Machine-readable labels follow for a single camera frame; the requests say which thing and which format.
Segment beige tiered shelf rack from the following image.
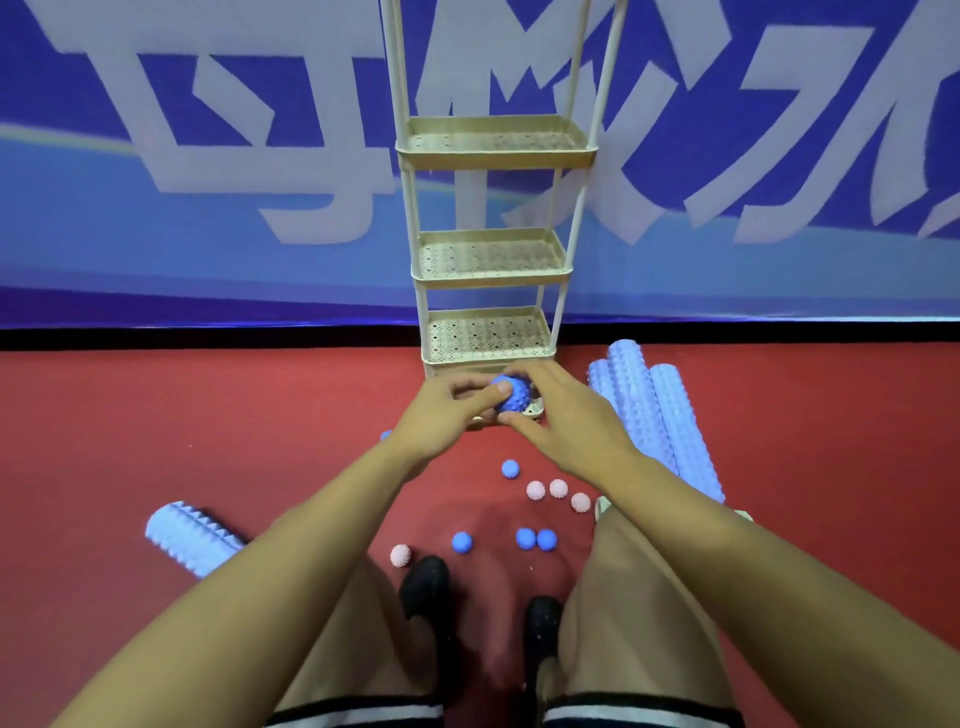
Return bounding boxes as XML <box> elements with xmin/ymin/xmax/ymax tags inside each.
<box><xmin>380</xmin><ymin>0</ymin><xmax>630</xmax><ymax>433</ymax></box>

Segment person's left trouser leg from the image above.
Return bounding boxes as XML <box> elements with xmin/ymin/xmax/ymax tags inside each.
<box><xmin>268</xmin><ymin>506</ymin><xmax>445</xmax><ymax>710</ymax></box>

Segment black white striped garment hem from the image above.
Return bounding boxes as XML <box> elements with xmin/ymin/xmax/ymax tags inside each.
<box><xmin>264</xmin><ymin>691</ymin><xmax>745</xmax><ymax>728</ymax></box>

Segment person's left forearm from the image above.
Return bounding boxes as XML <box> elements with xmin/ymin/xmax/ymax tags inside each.
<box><xmin>51</xmin><ymin>441</ymin><xmax>451</xmax><ymax>728</ymax></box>

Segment light blue ridged foam roller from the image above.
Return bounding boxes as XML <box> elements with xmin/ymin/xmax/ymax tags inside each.
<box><xmin>144</xmin><ymin>500</ymin><xmax>249</xmax><ymax>579</ymax></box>
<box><xmin>588</xmin><ymin>358</ymin><xmax>680</xmax><ymax>475</ymax></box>
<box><xmin>606</xmin><ymin>339</ymin><xmax>676</xmax><ymax>466</ymax></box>
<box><xmin>648</xmin><ymin>363</ymin><xmax>727</xmax><ymax>504</ymax></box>

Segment person's right trouser leg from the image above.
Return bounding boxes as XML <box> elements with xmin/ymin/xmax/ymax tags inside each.
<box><xmin>543</xmin><ymin>504</ymin><xmax>740</xmax><ymax>710</ymax></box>

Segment person's left black shoe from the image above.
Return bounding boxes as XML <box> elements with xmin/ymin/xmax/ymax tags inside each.
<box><xmin>398</xmin><ymin>555</ymin><xmax>456</xmax><ymax>702</ymax></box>

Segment person's right forearm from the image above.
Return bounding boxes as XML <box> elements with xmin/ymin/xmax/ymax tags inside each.
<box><xmin>598</xmin><ymin>453</ymin><xmax>960</xmax><ymax>728</ymax></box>

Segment person's right black shoe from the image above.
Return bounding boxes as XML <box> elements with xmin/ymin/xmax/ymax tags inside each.
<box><xmin>522</xmin><ymin>596</ymin><xmax>566</xmax><ymax>706</ymax></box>

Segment blue banner with white print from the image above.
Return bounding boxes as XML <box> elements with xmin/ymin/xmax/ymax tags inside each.
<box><xmin>0</xmin><ymin>0</ymin><xmax>960</xmax><ymax>331</ymax></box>

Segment person's right hand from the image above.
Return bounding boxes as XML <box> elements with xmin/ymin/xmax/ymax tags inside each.
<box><xmin>496</xmin><ymin>360</ymin><xmax>640</xmax><ymax>494</ymax></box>

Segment person's trouser leg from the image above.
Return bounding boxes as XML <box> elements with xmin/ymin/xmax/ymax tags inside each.
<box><xmin>268</xmin><ymin>506</ymin><xmax>445</xmax><ymax>710</ymax></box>
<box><xmin>543</xmin><ymin>504</ymin><xmax>740</xmax><ymax>710</ymax></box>

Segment person's black shoe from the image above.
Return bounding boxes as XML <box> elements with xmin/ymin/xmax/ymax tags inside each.
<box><xmin>398</xmin><ymin>555</ymin><xmax>456</xmax><ymax>702</ymax></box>
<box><xmin>522</xmin><ymin>596</ymin><xmax>566</xmax><ymax>706</ymax></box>

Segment person's left hand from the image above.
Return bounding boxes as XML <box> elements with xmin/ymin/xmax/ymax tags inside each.
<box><xmin>388</xmin><ymin>372</ymin><xmax>514</xmax><ymax>483</ymax></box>

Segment large blue spiky ball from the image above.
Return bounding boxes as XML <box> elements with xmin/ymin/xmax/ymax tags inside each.
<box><xmin>491</xmin><ymin>375</ymin><xmax>536</xmax><ymax>416</ymax></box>

